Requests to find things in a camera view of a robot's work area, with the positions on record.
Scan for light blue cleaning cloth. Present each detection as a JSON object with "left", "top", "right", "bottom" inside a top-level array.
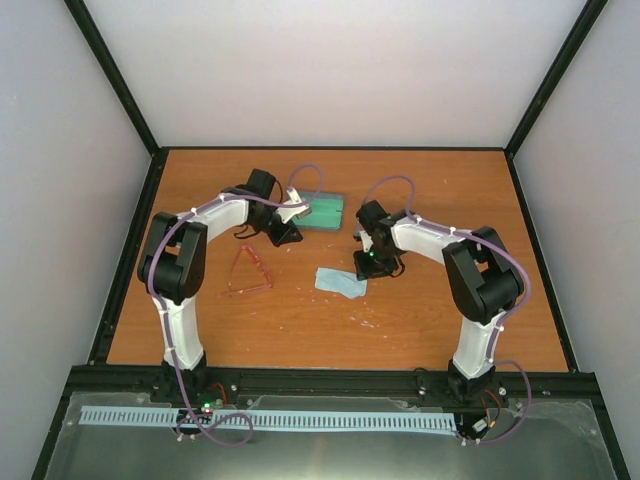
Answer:
[{"left": 315, "top": 267, "right": 367, "bottom": 299}]

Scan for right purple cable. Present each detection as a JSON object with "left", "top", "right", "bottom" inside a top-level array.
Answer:
[{"left": 363, "top": 175, "right": 532, "bottom": 447}]

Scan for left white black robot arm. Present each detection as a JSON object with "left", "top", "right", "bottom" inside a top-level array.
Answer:
[{"left": 137, "top": 169, "right": 311, "bottom": 403}]

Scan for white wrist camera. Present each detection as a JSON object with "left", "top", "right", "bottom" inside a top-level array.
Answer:
[
  {"left": 354, "top": 227, "right": 373, "bottom": 252},
  {"left": 276, "top": 186, "right": 312, "bottom": 224}
]

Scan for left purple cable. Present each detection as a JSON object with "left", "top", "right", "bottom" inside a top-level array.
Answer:
[{"left": 147, "top": 163, "right": 328, "bottom": 447}]

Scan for grey-green glasses case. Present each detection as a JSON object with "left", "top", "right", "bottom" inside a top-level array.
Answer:
[{"left": 293, "top": 192, "right": 345, "bottom": 232}]

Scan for red transparent sunglasses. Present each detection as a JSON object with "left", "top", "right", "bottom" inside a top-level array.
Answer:
[{"left": 217, "top": 243, "right": 274, "bottom": 298}]

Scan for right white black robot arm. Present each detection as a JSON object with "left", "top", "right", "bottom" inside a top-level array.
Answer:
[{"left": 353, "top": 200, "right": 528, "bottom": 403}]

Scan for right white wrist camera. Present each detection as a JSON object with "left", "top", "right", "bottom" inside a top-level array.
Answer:
[{"left": 354, "top": 227, "right": 373, "bottom": 252}]

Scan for left controller board with wires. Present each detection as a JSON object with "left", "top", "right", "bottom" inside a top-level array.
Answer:
[{"left": 194, "top": 382, "right": 229, "bottom": 416}]

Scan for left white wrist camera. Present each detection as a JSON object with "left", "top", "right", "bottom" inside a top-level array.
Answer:
[{"left": 276, "top": 186, "right": 312, "bottom": 224}]

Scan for light blue slotted cable duct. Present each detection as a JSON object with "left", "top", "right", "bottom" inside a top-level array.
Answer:
[{"left": 78, "top": 406, "right": 456, "bottom": 435}]

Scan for right black frame post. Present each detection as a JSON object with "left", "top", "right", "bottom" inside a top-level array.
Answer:
[{"left": 505, "top": 0, "right": 609, "bottom": 151}]

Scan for purple cable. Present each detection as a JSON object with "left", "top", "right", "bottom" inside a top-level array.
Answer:
[
  {"left": 363, "top": 175, "right": 532, "bottom": 447},
  {"left": 147, "top": 163, "right": 328, "bottom": 447}
]

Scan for left black frame post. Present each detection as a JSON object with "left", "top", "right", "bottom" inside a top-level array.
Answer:
[{"left": 63, "top": 0, "right": 162, "bottom": 150}]

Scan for black frame post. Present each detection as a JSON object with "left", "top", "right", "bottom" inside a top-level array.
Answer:
[
  {"left": 505, "top": 0, "right": 609, "bottom": 151},
  {"left": 63, "top": 0, "right": 162, "bottom": 150}
]

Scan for right connector with wires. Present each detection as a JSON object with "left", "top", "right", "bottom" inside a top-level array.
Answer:
[{"left": 471, "top": 390, "right": 502, "bottom": 437}]

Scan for black aluminium front rail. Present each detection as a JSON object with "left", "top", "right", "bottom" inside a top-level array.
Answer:
[{"left": 67, "top": 364, "right": 599, "bottom": 409}]

